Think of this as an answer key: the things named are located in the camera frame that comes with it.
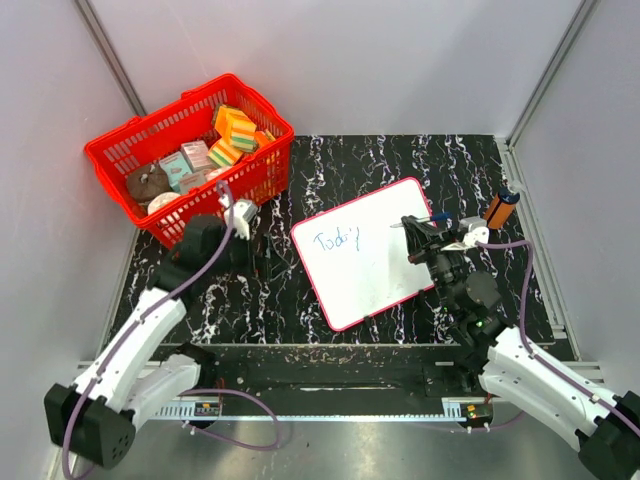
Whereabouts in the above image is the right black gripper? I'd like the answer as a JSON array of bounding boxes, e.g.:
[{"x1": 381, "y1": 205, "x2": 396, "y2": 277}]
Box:
[{"x1": 404, "y1": 216, "x2": 464, "y2": 314}]

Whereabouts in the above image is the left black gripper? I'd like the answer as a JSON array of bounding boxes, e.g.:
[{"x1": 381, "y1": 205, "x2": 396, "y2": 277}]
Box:
[{"x1": 207, "y1": 224, "x2": 290, "y2": 283}]

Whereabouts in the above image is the blue capped whiteboard marker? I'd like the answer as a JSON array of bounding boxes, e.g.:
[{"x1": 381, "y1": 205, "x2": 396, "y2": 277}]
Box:
[{"x1": 416, "y1": 212, "x2": 451, "y2": 223}]

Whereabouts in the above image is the pink framed whiteboard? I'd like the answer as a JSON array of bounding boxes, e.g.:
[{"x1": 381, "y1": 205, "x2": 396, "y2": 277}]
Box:
[{"x1": 291, "y1": 177, "x2": 433, "y2": 332}]

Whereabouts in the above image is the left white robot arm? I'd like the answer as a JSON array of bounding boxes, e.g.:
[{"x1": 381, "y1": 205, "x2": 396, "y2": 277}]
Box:
[{"x1": 44, "y1": 210, "x2": 271, "y2": 469}]

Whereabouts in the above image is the pink box lower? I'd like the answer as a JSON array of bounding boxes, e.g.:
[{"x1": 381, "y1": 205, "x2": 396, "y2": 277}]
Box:
[{"x1": 178, "y1": 171, "x2": 207, "y2": 195}]

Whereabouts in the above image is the striped sponge lower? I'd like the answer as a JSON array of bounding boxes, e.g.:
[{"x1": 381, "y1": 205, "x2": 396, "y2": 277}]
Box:
[{"x1": 207, "y1": 138, "x2": 244, "y2": 167}]

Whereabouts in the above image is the pink round pastry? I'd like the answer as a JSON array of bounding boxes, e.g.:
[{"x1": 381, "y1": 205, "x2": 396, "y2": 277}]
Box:
[{"x1": 147, "y1": 191, "x2": 181, "y2": 215}]

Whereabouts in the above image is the red plastic shopping basket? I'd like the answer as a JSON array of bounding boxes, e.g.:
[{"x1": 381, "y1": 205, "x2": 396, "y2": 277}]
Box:
[{"x1": 84, "y1": 73, "x2": 294, "y2": 249}]

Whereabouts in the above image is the pink small box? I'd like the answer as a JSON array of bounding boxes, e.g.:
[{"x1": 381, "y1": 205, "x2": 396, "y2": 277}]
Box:
[{"x1": 181, "y1": 140, "x2": 214, "y2": 172}]

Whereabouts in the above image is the teal small box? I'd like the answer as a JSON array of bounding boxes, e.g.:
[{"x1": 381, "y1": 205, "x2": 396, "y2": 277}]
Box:
[{"x1": 158, "y1": 151, "x2": 193, "y2": 193}]

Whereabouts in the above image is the striped sponge stack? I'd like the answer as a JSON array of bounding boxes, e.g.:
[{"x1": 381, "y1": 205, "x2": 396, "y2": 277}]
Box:
[{"x1": 212, "y1": 105, "x2": 257, "y2": 152}]

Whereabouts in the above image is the brown round bread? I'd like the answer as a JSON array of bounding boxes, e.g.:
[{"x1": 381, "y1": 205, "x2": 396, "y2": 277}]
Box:
[{"x1": 126, "y1": 163, "x2": 171, "y2": 204}]

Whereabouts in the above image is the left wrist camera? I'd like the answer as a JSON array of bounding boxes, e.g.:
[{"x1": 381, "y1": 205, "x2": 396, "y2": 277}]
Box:
[{"x1": 220, "y1": 196, "x2": 258, "y2": 240}]

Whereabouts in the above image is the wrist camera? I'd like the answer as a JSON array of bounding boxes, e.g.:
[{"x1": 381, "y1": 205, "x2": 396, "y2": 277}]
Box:
[
  {"x1": 220, "y1": 196, "x2": 258, "y2": 240},
  {"x1": 441, "y1": 216, "x2": 490, "y2": 252}
]

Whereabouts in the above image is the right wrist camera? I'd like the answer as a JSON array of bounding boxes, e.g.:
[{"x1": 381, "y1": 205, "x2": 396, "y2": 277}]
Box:
[{"x1": 441, "y1": 216, "x2": 490, "y2": 252}]

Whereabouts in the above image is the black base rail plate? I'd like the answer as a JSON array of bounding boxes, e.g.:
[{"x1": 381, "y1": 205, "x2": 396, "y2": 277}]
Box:
[{"x1": 159, "y1": 342, "x2": 501, "y2": 416}]

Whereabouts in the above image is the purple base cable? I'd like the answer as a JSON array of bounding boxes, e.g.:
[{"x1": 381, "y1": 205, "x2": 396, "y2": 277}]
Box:
[{"x1": 179, "y1": 388, "x2": 283, "y2": 450}]

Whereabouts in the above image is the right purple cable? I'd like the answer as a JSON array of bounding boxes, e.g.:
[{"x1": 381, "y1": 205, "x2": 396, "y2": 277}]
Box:
[{"x1": 477, "y1": 239, "x2": 640, "y2": 431}]

